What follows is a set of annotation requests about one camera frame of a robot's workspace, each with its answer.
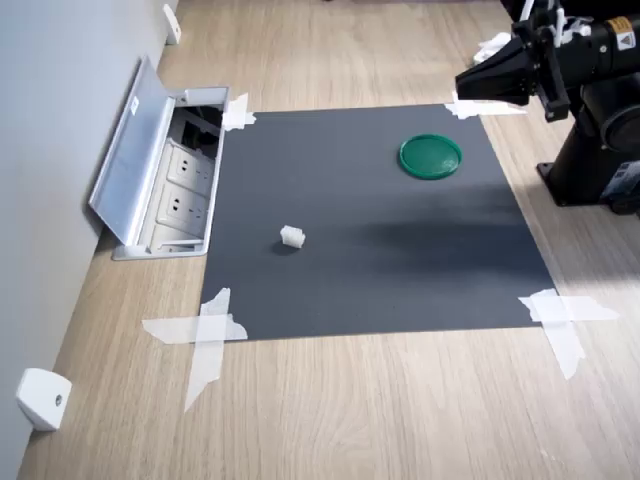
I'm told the small white plastic terminal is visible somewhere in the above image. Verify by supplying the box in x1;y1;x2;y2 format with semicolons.
279;224;307;250

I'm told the round green lid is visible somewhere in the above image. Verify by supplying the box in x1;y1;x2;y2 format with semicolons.
397;134;463;181

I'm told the white plastic stand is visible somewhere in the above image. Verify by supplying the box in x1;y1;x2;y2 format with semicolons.
471;31;514;65

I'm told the white tape strip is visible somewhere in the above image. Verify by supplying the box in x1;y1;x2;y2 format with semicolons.
517;294;621;324
141;313;249;346
183;287;233;414
444;98;529;121
221;92;258;133
528;289;587;382

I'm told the dark grey mat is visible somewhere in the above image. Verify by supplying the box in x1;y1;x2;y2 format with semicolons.
201;103;558;342

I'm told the white flat bracket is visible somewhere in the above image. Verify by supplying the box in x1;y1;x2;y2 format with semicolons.
162;3;182;46

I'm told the white bracket with screw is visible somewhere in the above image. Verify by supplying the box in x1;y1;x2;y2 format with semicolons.
14;367;73;433

